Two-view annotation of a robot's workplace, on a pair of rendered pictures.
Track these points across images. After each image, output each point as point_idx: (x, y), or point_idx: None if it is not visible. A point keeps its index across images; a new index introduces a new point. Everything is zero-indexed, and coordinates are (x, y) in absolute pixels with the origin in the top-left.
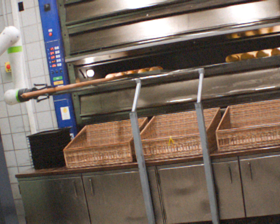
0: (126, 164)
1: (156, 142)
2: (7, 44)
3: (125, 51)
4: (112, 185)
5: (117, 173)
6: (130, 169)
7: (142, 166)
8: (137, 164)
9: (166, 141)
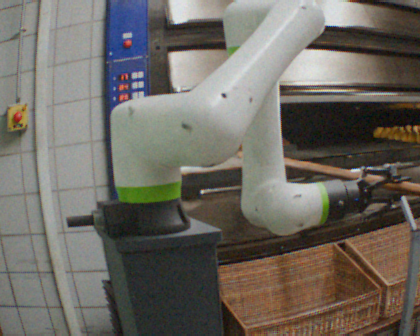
0: (375, 327)
1: (418, 280)
2: (312, 38)
3: (329, 102)
4: None
5: None
6: (380, 334)
7: (409, 323)
8: (395, 321)
9: None
